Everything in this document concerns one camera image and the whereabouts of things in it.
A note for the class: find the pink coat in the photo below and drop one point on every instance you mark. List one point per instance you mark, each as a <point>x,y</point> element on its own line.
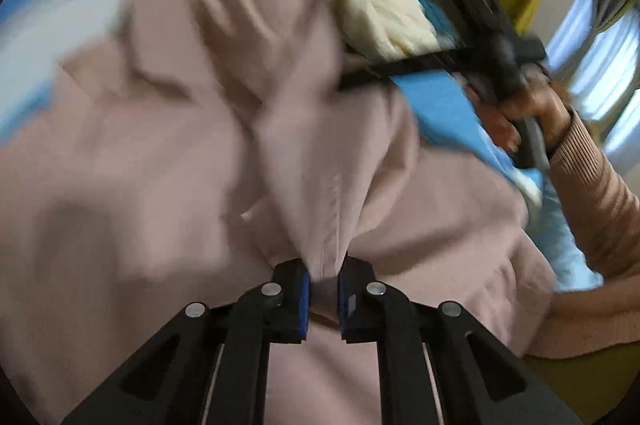
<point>150,155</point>

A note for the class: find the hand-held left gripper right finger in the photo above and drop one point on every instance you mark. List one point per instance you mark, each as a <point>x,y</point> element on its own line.
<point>345,300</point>

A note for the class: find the window curtain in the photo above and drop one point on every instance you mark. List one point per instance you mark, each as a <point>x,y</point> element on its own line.
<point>600,55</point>

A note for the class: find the person's right hand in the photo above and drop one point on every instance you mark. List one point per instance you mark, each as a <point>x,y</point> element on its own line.
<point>545,105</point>

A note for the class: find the blue floral bed sheet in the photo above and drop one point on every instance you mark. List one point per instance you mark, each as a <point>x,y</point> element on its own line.
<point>440,105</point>

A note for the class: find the person's mustard garment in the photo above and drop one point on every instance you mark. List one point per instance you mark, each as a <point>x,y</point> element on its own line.
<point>590,385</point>

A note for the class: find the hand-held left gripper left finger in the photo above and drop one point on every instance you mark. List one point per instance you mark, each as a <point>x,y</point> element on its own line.
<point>301,300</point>

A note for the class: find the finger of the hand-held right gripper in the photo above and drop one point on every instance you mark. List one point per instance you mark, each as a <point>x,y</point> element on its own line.
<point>400,67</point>

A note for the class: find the person's right forearm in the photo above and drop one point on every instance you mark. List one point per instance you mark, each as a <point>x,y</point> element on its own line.
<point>600,205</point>

